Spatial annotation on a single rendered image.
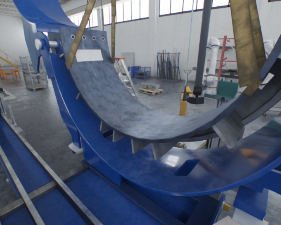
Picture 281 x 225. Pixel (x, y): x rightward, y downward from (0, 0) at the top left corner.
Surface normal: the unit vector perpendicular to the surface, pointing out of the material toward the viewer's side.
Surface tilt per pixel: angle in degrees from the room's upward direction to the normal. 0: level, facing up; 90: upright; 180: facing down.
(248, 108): 90
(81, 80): 55
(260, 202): 0
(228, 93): 90
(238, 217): 0
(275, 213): 0
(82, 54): 75
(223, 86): 90
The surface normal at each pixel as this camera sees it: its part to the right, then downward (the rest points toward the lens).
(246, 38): -0.86, -0.03
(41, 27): 0.76, 0.27
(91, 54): 0.73, -0.02
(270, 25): -0.65, 0.27
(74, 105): 0.61, -0.37
